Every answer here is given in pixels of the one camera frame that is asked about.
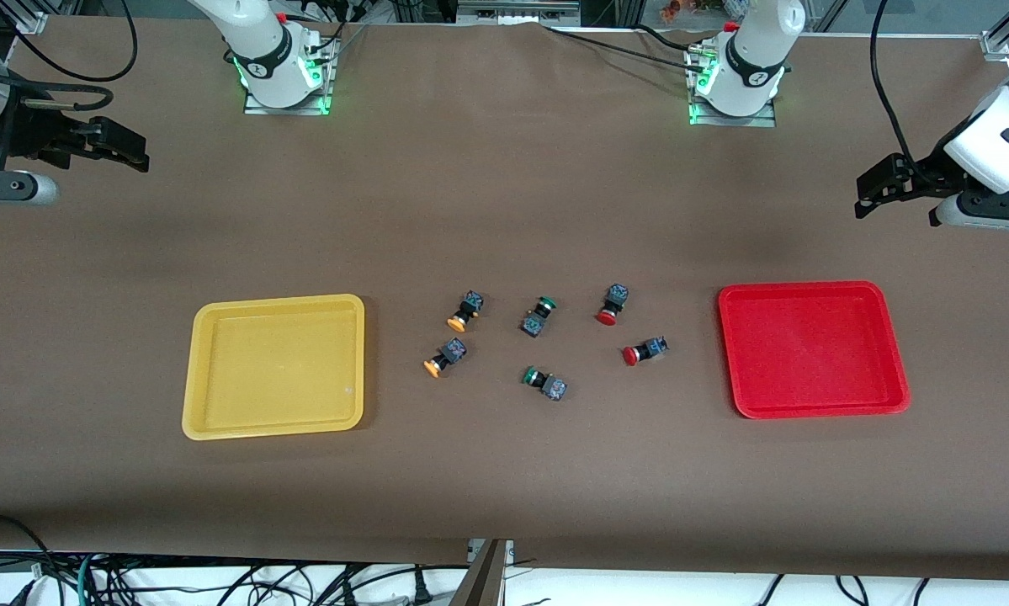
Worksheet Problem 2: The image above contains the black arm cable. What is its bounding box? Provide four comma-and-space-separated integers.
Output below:
0, 0, 140, 112
869, 0, 921, 173

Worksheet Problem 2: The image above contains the black floor cable bundle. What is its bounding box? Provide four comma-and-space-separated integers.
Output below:
0, 512, 438, 606

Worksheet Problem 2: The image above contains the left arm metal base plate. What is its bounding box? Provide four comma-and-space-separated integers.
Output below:
687, 44, 780, 129

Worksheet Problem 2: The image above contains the grey metal bracket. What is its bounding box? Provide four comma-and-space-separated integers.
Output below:
456, 0, 582, 27

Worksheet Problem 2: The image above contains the green floor cable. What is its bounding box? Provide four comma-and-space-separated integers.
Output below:
75, 552, 101, 606

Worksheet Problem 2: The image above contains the yellow push button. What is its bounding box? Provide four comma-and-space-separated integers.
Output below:
423, 338, 469, 380
447, 290, 485, 332

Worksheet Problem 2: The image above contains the black cable on table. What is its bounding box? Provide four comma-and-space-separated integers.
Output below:
542, 22, 709, 66

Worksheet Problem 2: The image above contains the yellow plastic tray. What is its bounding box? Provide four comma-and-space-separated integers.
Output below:
182, 294, 367, 441

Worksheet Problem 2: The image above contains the green push button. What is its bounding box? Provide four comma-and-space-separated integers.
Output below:
520, 295, 559, 339
522, 366, 568, 402

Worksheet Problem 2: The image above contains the dark table leg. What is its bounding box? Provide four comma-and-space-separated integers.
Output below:
449, 539, 510, 606

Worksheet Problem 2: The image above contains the red push button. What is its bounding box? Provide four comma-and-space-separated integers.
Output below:
595, 284, 630, 327
622, 336, 670, 368

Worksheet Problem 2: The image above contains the brown table cover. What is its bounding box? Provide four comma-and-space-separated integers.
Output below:
0, 17, 1009, 582

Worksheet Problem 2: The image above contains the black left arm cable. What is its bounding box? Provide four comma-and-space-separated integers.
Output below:
869, 0, 921, 173

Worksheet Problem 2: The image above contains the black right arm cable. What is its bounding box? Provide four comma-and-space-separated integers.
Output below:
0, 0, 140, 112

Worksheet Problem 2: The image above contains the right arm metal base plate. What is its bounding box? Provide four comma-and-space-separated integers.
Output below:
242, 34, 342, 117

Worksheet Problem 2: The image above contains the red plastic tray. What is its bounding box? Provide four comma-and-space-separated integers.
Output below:
718, 281, 911, 420

